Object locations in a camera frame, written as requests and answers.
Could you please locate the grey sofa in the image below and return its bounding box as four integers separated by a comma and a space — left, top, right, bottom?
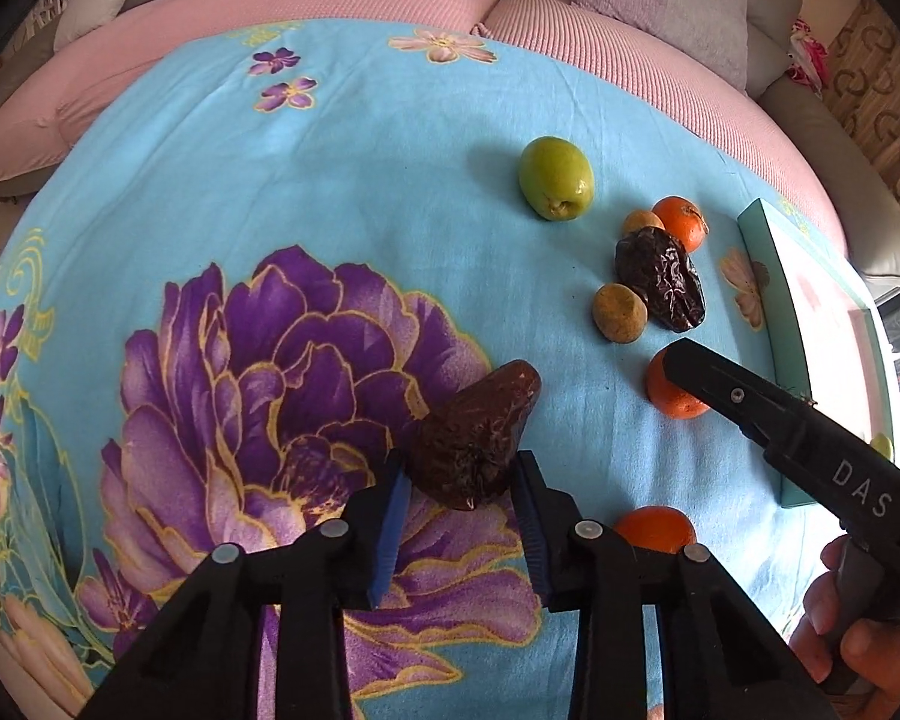
0, 0, 900, 278

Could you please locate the person's right hand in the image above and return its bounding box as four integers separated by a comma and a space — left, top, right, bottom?
789, 536, 900, 720

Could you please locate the teal box with pink inside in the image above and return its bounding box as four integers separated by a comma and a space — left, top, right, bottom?
736, 199, 897, 509

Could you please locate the large tan longan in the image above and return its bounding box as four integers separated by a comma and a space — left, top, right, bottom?
591, 283, 650, 344

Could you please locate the pink and white toy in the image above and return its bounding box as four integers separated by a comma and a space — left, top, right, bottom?
787, 19, 830, 91

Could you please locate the orange tangerine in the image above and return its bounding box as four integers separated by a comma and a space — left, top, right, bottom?
651, 196, 710, 254
645, 349, 712, 421
613, 506, 698, 556

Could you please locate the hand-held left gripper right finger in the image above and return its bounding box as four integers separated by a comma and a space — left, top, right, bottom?
511, 450, 841, 720

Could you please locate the smooth dark red dried date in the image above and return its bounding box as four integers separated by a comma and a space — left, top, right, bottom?
407, 360, 542, 512

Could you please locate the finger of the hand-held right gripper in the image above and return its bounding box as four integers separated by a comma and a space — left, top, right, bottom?
661, 339, 812, 457

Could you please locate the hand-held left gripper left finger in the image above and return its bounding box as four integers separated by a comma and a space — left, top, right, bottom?
81, 450, 413, 720

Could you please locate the lilac textured pillow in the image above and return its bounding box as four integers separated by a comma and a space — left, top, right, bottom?
570, 0, 751, 95

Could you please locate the wrinkled dark dried date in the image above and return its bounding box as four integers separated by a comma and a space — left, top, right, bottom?
615, 226, 707, 332

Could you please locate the blue floral blanket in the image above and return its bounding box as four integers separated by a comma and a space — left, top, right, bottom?
0, 19, 882, 720

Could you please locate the large green jujube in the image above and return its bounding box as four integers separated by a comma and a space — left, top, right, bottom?
517, 136, 596, 222

